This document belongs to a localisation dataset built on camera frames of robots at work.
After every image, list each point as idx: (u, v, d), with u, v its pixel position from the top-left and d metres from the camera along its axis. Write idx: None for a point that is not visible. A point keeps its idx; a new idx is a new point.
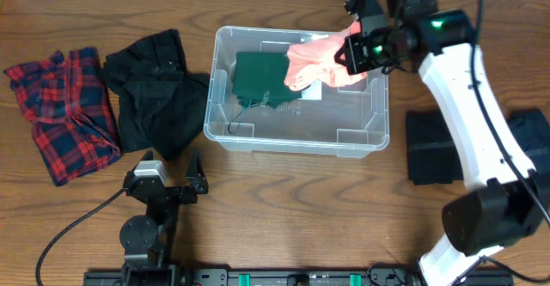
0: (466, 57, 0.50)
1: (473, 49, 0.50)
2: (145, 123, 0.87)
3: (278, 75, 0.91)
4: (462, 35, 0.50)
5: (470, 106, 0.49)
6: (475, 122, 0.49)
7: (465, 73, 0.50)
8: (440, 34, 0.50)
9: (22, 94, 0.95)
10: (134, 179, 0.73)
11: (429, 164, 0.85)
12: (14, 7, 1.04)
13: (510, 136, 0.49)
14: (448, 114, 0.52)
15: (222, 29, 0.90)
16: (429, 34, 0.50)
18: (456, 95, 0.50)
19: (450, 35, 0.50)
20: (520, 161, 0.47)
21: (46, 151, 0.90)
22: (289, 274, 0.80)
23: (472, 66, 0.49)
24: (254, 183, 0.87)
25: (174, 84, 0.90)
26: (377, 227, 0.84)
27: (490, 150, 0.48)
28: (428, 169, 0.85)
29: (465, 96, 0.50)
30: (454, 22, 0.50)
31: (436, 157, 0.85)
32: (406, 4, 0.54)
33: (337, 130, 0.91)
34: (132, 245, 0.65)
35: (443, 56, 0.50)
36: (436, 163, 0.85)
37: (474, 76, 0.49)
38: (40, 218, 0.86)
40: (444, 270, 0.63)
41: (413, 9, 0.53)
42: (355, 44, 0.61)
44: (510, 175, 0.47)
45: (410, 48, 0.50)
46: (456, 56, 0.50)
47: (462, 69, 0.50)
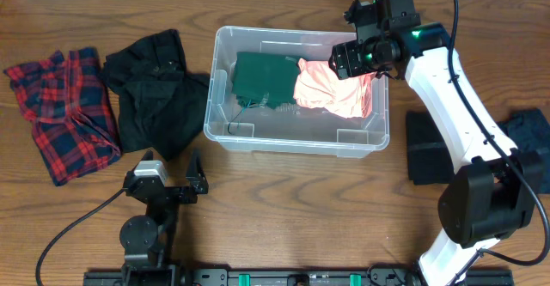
0: (443, 57, 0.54)
1: (449, 51, 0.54)
2: (145, 123, 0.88)
3: (278, 76, 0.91)
4: (440, 41, 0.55)
5: (452, 99, 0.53)
6: (458, 114, 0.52)
7: (444, 70, 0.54)
8: (419, 42, 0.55)
9: (22, 94, 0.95)
10: (134, 179, 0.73)
11: (429, 163, 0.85)
12: (15, 8, 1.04)
13: (491, 120, 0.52)
14: (436, 110, 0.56)
15: (222, 29, 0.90)
16: (410, 42, 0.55)
18: (439, 92, 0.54)
19: (430, 44, 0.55)
20: (503, 141, 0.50)
21: (46, 151, 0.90)
22: (289, 274, 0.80)
23: (449, 63, 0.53)
24: (254, 183, 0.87)
25: (174, 84, 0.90)
26: (378, 227, 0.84)
27: (474, 136, 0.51)
28: (429, 169, 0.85)
29: (447, 90, 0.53)
30: (431, 33, 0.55)
31: (438, 157, 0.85)
32: (391, 17, 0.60)
33: (337, 130, 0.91)
34: (132, 245, 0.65)
35: (424, 58, 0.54)
36: (437, 163, 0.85)
37: (453, 72, 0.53)
38: (39, 219, 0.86)
40: (443, 264, 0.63)
41: (398, 21, 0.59)
42: (351, 51, 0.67)
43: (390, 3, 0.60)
44: (494, 155, 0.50)
45: (394, 57, 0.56)
46: (435, 57, 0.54)
47: (442, 67, 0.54)
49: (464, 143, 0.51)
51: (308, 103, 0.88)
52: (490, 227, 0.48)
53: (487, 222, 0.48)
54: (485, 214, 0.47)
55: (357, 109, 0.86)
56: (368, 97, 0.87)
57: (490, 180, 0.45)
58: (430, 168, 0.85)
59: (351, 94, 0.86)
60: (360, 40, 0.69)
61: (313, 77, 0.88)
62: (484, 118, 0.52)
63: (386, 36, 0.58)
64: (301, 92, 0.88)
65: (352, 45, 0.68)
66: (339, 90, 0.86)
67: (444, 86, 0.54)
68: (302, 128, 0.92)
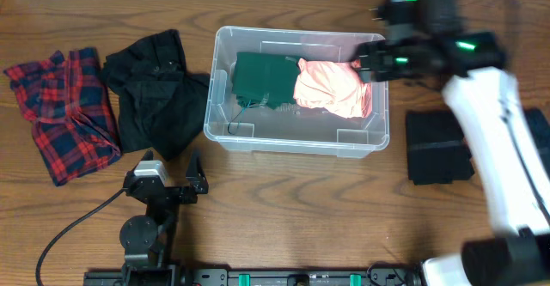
0: (498, 112, 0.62)
1: (509, 127, 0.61)
2: (145, 123, 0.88)
3: (278, 75, 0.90)
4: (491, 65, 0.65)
5: (503, 151, 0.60)
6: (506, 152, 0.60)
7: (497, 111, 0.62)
8: (472, 57, 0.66)
9: (22, 94, 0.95)
10: (134, 179, 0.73)
11: (430, 163, 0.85)
12: (15, 8, 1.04)
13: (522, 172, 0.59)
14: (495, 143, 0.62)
15: (222, 29, 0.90)
16: (461, 56, 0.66)
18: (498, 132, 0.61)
19: (480, 59, 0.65)
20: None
21: (46, 151, 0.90)
22: (289, 274, 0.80)
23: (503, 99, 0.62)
24: (255, 183, 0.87)
25: (174, 84, 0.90)
26: (378, 226, 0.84)
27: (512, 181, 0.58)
28: (428, 169, 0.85)
29: (502, 149, 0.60)
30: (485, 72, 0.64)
31: (439, 157, 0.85)
32: (434, 20, 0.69)
33: (337, 130, 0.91)
34: (132, 245, 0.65)
35: (504, 118, 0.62)
36: (437, 163, 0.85)
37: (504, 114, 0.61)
38: (39, 219, 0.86)
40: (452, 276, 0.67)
41: (442, 26, 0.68)
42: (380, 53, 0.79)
43: (430, 7, 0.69)
44: (542, 224, 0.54)
45: (441, 64, 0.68)
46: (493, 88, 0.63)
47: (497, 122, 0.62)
49: (510, 209, 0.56)
51: (308, 103, 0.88)
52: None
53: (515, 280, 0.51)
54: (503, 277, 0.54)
55: (357, 109, 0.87)
56: (368, 97, 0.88)
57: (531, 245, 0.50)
58: (431, 168, 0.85)
59: (351, 94, 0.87)
60: (394, 40, 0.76)
61: (313, 77, 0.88)
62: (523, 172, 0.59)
63: (427, 42, 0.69)
64: (301, 92, 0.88)
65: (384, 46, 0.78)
66: (339, 90, 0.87)
67: (498, 127, 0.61)
68: (302, 128, 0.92)
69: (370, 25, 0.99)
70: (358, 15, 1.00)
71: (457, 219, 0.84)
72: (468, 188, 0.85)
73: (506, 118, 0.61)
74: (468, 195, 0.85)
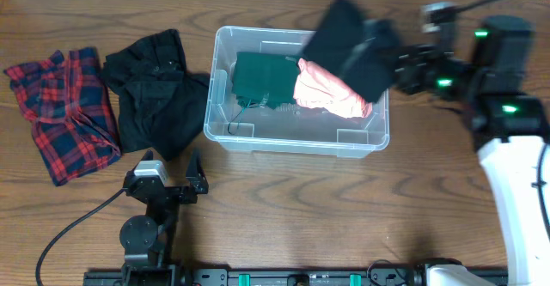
0: (536, 150, 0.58)
1: (544, 143, 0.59)
2: (145, 123, 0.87)
3: (279, 76, 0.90)
4: (534, 126, 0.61)
5: (532, 200, 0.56)
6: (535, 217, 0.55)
7: (531, 167, 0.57)
8: (516, 120, 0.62)
9: (22, 94, 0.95)
10: (134, 178, 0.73)
11: (363, 81, 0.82)
12: (15, 8, 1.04)
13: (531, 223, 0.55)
14: (504, 209, 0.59)
15: (222, 29, 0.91)
16: (499, 118, 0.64)
18: (517, 185, 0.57)
19: (524, 128, 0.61)
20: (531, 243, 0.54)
21: (46, 151, 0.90)
22: (289, 274, 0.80)
23: (539, 162, 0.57)
24: (255, 183, 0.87)
25: (174, 84, 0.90)
26: (378, 226, 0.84)
27: (537, 245, 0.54)
28: (375, 84, 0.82)
29: (529, 192, 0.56)
30: (526, 123, 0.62)
31: (345, 39, 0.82)
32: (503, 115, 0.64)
33: (337, 130, 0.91)
34: (132, 244, 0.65)
35: (508, 172, 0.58)
36: (364, 77, 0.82)
37: (540, 174, 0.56)
38: (39, 218, 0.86)
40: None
41: (505, 114, 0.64)
42: (420, 66, 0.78)
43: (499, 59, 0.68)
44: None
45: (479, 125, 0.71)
46: (510, 155, 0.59)
47: (529, 165, 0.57)
49: (528, 253, 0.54)
51: (308, 103, 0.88)
52: None
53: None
54: None
55: (357, 109, 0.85)
56: None
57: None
58: (371, 81, 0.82)
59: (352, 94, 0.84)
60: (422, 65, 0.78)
61: (313, 77, 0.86)
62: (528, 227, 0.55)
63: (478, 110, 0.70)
64: (300, 93, 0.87)
65: (429, 56, 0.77)
66: (340, 90, 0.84)
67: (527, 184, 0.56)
68: (302, 128, 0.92)
69: None
70: None
71: (457, 219, 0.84)
72: (468, 188, 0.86)
73: (540, 167, 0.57)
74: (467, 194, 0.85)
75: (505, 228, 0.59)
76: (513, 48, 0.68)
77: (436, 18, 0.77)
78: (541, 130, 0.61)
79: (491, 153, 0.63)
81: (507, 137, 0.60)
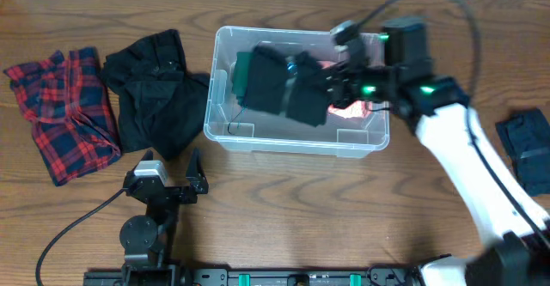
0: (460, 118, 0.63)
1: (465, 110, 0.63)
2: (145, 123, 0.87)
3: None
4: (452, 98, 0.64)
5: (473, 161, 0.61)
6: (482, 173, 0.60)
7: (462, 132, 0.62)
8: (431, 99, 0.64)
9: (22, 94, 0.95)
10: (134, 178, 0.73)
11: (305, 105, 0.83)
12: (14, 8, 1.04)
13: (488, 179, 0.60)
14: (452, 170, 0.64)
15: (222, 29, 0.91)
16: (425, 100, 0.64)
18: (463, 157, 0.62)
19: (442, 98, 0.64)
20: (493, 199, 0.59)
21: (46, 151, 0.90)
22: (289, 274, 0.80)
23: (468, 124, 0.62)
24: (255, 183, 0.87)
25: (174, 84, 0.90)
26: (378, 226, 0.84)
27: (491, 192, 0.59)
28: (316, 106, 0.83)
29: (468, 153, 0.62)
30: (443, 99, 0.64)
31: (273, 82, 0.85)
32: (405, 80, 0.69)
33: (337, 130, 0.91)
34: (132, 244, 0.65)
35: (443, 138, 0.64)
36: (304, 102, 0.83)
37: (471, 134, 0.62)
38: (39, 218, 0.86)
40: (449, 280, 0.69)
41: (406, 73, 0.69)
42: (345, 81, 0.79)
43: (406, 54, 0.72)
44: (526, 228, 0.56)
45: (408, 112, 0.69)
46: (445, 122, 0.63)
47: (462, 129, 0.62)
49: (494, 209, 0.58)
51: None
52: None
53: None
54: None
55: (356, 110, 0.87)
56: None
57: (524, 257, 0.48)
58: (310, 102, 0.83)
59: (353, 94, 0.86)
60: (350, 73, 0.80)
61: None
62: (486, 180, 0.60)
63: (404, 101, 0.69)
64: None
65: (348, 71, 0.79)
66: None
67: (463, 147, 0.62)
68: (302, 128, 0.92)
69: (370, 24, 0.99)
70: (359, 15, 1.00)
71: (457, 219, 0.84)
72: None
73: (471, 130, 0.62)
74: None
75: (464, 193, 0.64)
76: (413, 47, 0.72)
77: (341, 39, 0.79)
78: (457, 99, 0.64)
79: (424, 132, 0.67)
81: (429, 114, 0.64)
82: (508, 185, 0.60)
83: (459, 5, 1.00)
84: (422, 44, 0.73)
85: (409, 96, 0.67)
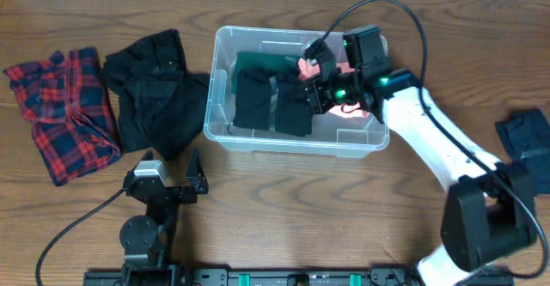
0: (413, 95, 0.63)
1: (418, 90, 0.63)
2: (145, 123, 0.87)
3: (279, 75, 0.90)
4: (407, 84, 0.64)
5: (428, 129, 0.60)
6: (433, 134, 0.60)
7: (416, 106, 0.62)
8: (388, 87, 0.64)
9: (22, 93, 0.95)
10: (134, 178, 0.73)
11: (290, 118, 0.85)
12: (14, 8, 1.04)
13: (443, 142, 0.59)
14: (422, 142, 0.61)
15: (222, 29, 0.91)
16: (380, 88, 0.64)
18: (412, 121, 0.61)
19: (398, 84, 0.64)
20: (449, 160, 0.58)
21: (46, 151, 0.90)
22: (289, 274, 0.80)
23: (418, 99, 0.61)
24: (255, 183, 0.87)
25: (174, 84, 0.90)
26: (378, 226, 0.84)
27: (445, 149, 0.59)
28: (300, 116, 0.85)
29: (422, 122, 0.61)
30: (399, 82, 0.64)
31: (258, 100, 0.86)
32: (363, 63, 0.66)
33: (337, 130, 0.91)
34: (132, 244, 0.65)
35: (401, 108, 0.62)
36: (291, 113, 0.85)
37: (424, 105, 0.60)
38: (39, 218, 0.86)
40: (438, 264, 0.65)
41: (369, 66, 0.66)
42: (318, 88, 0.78)
43: (362, 50, 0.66)
44: (479, 172, 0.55)
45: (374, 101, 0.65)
46: (404, 97, 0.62)
47: (413, 104, 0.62)
49: (448, 165, 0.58)
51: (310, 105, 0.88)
52: (492, 246, 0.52)
53: (495, 252, 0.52)
54: (483, 235, 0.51)
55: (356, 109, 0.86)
56: None
57: (479, 196, 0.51)
58: (294, 111, 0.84)
59: None
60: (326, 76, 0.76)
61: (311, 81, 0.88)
62: (442, 144, 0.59)
63: (372, 94, 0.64)
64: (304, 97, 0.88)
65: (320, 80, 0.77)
66: None
67: (418, 117, 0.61)
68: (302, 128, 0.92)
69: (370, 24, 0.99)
70: (359, 15, 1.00)
71: None
72: None
73: (424, 102, 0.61)
74: None
75: (426, 159, 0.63)
76: (370, 44, 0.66)
77: (310, 53, 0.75)
78: (411, 82, 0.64)
79: (388, 113, 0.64)
81: (386, 96, 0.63)
82: (461, 137, 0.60)
83: (459, 5, 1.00)
84: (377, 45, 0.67)
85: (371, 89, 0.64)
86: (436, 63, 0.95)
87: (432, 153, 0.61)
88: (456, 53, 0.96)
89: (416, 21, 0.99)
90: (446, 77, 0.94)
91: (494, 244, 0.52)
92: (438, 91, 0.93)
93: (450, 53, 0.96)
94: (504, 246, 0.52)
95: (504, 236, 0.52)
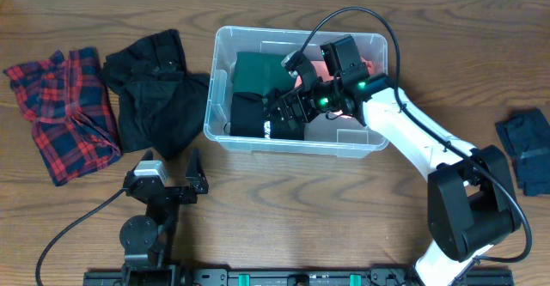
0: (390, 95, 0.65)
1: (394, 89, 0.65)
2: (145, 123, 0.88)
3: (278, 75, 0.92)
4: (384, 86, 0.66)
5: (406, 124, 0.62)
6: (410, 129, 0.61)
7: (393, 105, 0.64)
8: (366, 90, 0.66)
9: (22, 94, 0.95)
10: (134, 178, 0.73)
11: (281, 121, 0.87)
12: (14, 8, 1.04)
13: (419, 136, 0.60)
14: (400, 137, 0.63)
15: (221, 29, 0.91)
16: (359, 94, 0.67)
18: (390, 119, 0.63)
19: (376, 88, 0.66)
20: (427, 150, 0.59)
21: (46, 151, 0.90)
22: (289, 274, 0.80)
23: (395, 96, 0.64)
24: (255, 183, 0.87)
25: (174, 84, 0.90)
26: (378, 227, 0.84)
27: (422, 141, 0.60)
28: None
29: (399, 118, 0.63)
30: (375, 85, 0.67)
31: (253, 118, 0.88)
32: (342, 70, 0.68)
33: (337, 130, 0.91)
34: (132, 245, 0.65)
35: (379, 109, 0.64)
36: None
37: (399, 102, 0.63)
38: (40, 218, 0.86)
40: (434, 260, 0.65)
41: (347, 73, 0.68)
42: (302, 99, 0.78)
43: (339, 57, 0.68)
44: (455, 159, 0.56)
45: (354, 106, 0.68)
46: (381, 96, 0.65)
47: (390, 102, 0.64)
49: (427, 156, 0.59)
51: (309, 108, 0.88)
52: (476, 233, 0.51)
53: (482, 238, 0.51)
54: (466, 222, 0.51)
55: None
56: None
57: (459, 182, 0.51)
58: None
59: None
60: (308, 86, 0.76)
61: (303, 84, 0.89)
62: (418, 137, 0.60)
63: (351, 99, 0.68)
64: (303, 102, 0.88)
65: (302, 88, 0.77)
66: None
67: (395, 114, 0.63)
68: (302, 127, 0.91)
69: (370, 25, 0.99)
70: (359, 15, 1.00)
71: None
72: None
73: (400, 100, 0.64)
74: None
75: (404, 152, 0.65)
76: (347, 51, 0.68)
77: (290, 66, 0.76)
78: (387, 84, 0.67)
79: (368, 115, 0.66)
81: (364, 99, 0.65)
82: (438, 129, 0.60)
83: (459, 5, 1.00)
84: (354, 52, 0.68)
85: (350, 94, 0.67)
86: (436, 63, 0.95)
87: (411, 148, 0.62)
88: (456, 52, 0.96)
89: (416, 21, 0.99)
90: (446, 77, 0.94)
91: (478, 231, 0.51)
92: (437, 91, 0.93)
93: (451, 53, 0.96)
94: (490, 231, 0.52)
95: (489, 223, 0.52)
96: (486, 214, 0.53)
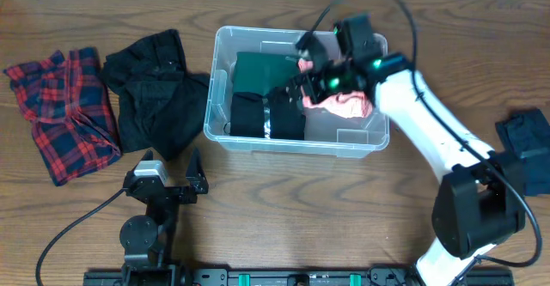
0: (408, 81, 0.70)
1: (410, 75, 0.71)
2: (145, 123, 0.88)
3: (279, 75, 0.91)
4: (400, 68, 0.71)
5: (424, 118, 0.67)
6: (425, 118, 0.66)
7: (410, 90, 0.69)
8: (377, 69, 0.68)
9: (22, 94, 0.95)
10: (134, 178, 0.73)
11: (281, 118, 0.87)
12: (14, 8, 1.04)
13: (437, 132, 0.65)
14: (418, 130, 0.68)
15: (221, 29, 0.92)
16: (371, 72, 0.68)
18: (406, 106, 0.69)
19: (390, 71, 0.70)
20: (443, 147, 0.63)
21: (46, 151, 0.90)
22: (289, 274, 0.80)
23: (412, 82, 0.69)
24: (255, 183, 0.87)
25: (174, 84, 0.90)
26: (377, 227, 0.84)
27: (439, 136, 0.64)
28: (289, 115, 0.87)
29: (416, 108, 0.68)
30: (392, 63, 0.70)
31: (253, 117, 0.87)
32: (353, 49, 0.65)
33: (336, 130, 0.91)
34: (132, 244, 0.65)
35: (394, 92, 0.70)
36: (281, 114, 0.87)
37: (418, 91, 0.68)
38: (39, 218, 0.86)
40: (434, 259, 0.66)
41: (360, 51, 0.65)
42: (312, 79, 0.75)
43: (352, 34, 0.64)
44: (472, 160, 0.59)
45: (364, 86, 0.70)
46: (398, 81, 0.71)
47: (407, 88, 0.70)
49: (442, 152, 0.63)
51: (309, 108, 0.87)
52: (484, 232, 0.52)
53: (487, 237, 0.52)
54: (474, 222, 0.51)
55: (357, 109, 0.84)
56: None
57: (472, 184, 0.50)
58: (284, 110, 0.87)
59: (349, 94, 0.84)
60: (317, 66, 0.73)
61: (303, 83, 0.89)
62: (435, 133, 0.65)
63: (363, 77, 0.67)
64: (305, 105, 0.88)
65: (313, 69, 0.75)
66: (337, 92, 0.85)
67: (412, 102, 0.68)
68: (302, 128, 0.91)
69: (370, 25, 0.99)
70: None
71: None
72: None
73: (418, 88, 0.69)
74: None
75: (420, 145, 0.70)
76: (361, 29, 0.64)
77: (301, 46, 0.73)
78: (404, 63, 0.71)
79: (380, 99, 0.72)
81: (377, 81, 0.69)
82: (458, 130, 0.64)
83: (459, 5, 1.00)
84: (368, 29, 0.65)
85: (363, 71, 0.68)
86: (436, 63, 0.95)
87: (427, 142, 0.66)
88: (455, 52, 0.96)
89: (416, 21, 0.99)
90: (446, 77, 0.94)
91: (486, 230, 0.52)
92: (437, 91, 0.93)
93: (451, 53, 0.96)
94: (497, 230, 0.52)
95: (497, 222, 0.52)
96: (494, 213, 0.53)
